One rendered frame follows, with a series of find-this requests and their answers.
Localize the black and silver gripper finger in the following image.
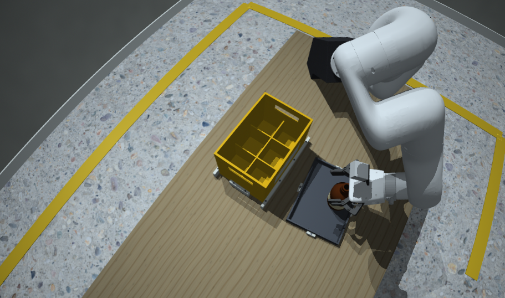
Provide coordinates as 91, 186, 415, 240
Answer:
330, 163, 350, 176
328, 197, 364, 216

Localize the yellow divided crate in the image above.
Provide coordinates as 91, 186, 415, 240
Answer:
214, 92, 313, 202

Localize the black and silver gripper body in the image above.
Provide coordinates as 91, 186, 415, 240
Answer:
349, 169, 386, 205

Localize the brown bottle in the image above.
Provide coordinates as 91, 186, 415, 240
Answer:
327, 182, 349, 210

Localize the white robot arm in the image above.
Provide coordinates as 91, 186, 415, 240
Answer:
330, 6, 445, 209

